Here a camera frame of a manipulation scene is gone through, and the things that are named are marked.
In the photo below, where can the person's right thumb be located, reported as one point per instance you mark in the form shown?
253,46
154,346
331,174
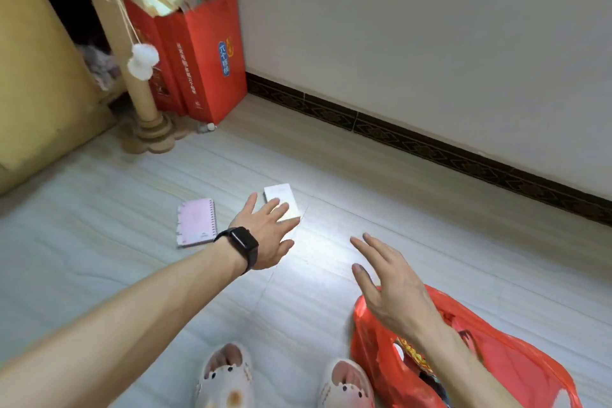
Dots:
363,280

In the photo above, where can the person's right white slipper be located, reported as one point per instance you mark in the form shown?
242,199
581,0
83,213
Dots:
345,386

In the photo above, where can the person's white slipper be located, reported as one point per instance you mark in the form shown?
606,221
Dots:
224,376
345,386

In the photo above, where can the black smartwatch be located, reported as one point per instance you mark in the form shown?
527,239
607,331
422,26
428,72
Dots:
243,244

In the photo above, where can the white pom-pom toy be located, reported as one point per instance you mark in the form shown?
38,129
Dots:
142,61

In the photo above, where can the pink spiral notebook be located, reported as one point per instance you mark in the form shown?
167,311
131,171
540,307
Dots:
197,223

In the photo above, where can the person's left white slipper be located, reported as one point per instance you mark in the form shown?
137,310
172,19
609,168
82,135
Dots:
224,376

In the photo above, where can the yellow wooden cabinet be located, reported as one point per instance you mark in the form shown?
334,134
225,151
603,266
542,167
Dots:
38,77

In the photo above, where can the narrow red carton box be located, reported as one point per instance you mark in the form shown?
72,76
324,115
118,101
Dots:
155,63

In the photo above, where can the grey cloth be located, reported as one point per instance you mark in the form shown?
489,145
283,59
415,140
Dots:
101,66

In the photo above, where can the large red carton box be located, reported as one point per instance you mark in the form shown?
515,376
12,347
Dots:
210,58

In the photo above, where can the person's left middle finger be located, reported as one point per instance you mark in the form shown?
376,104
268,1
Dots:
283,213

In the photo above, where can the person's left hand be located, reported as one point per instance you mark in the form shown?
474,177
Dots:
260,240

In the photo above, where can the person's right middle finger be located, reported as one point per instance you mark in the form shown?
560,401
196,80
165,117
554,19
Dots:
380,250

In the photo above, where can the cardboard cat scratching post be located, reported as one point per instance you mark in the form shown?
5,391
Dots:
143,101

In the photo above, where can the person's left thumb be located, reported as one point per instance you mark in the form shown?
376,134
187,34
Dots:
285,249

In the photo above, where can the small white ball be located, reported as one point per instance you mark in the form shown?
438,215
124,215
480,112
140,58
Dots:
210,127

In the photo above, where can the person's right hand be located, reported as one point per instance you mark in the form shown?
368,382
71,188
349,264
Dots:
401,295

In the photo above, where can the person's left forearm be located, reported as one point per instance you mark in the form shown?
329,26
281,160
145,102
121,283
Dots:
124,326

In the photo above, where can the colourful packet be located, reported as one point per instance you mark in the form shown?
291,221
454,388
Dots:
415,357

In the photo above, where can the person's right forearm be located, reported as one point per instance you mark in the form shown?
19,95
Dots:
461,369

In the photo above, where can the red plastic bag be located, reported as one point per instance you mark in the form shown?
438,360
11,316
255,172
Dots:
521,364

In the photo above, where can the person's left little finger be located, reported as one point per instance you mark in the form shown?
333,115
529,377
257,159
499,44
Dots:
250,206

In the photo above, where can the white rectangular box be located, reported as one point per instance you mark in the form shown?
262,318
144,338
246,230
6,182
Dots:
283,195

